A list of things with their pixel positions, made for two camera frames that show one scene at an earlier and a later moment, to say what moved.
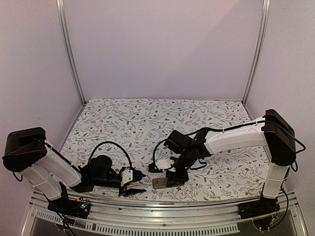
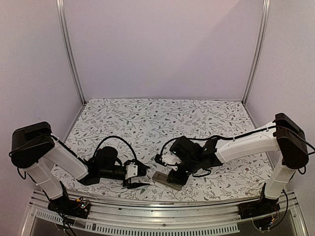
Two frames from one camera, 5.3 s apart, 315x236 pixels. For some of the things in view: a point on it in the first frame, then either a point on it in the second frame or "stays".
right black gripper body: (183, 177) stays
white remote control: (160, 183) -> (162, 178)
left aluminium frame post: (63, 29) stays
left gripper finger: (133, 191) -> (135, 185)
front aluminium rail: (223, 216) stays
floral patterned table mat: (132, 132) stays
